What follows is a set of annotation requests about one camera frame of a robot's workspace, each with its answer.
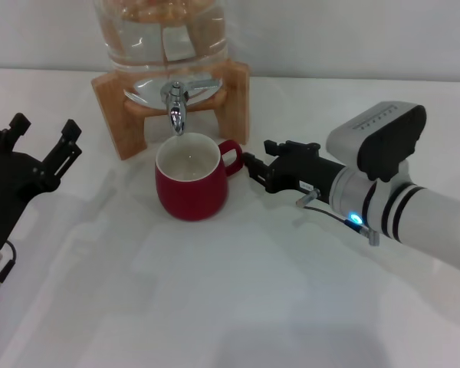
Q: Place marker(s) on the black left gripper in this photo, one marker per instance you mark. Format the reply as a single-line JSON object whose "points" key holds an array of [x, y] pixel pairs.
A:
{"points": [[4, 191]]}

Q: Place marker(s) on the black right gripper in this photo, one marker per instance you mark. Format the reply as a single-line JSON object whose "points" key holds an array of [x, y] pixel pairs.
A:
{"points": [[306, 172]]}

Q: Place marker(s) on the red cup white inside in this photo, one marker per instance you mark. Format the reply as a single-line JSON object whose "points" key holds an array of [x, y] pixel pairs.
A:
{"points": [[191, 195]]}

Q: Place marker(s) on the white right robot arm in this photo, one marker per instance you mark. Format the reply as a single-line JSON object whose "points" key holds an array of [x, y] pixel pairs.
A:
{"points": [[425, 218]]}

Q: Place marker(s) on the chrome faucet with lever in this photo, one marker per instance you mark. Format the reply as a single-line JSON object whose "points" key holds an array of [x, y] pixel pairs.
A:
{"points": [[176, 111]]}

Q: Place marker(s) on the wooden dispenser stand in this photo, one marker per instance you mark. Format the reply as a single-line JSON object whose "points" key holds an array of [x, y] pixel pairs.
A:
{"points": [[235, 103]]}

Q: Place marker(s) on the glass water dispenser jar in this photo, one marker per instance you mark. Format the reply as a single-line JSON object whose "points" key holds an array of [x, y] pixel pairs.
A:
{"points": [[157, 34]]}

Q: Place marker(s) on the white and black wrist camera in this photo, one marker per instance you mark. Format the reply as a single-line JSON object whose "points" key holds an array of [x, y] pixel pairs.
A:
{"points": [[379, 142]]}

